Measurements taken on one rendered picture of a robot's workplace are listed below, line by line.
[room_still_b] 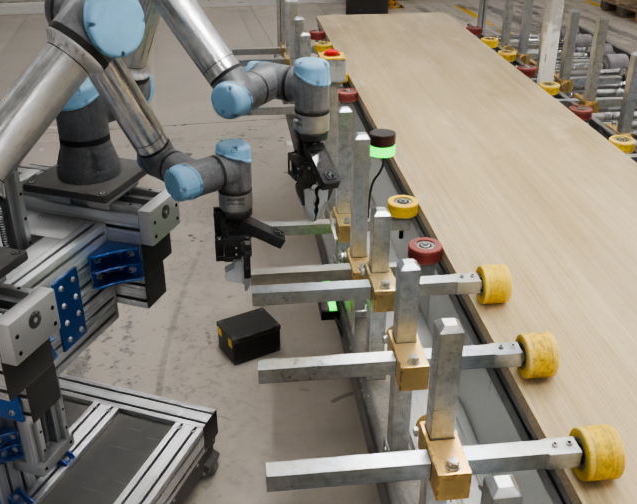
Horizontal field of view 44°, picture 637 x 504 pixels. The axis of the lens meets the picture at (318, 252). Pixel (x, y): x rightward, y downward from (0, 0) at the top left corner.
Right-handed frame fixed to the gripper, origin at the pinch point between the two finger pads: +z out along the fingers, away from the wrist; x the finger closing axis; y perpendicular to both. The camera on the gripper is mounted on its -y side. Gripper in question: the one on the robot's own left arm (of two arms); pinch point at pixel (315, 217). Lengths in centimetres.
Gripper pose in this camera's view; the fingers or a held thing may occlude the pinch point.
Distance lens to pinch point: 178.2
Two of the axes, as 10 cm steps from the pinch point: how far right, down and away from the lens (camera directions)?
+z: -0.1, 8.8, 4.8
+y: -4.5, -4.3, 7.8
